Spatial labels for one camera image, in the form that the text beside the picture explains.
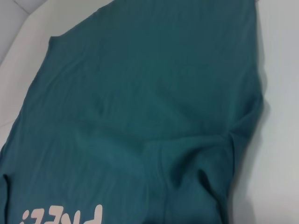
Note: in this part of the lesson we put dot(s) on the teal t-shirt with FREE print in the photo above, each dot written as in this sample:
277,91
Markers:
140,93

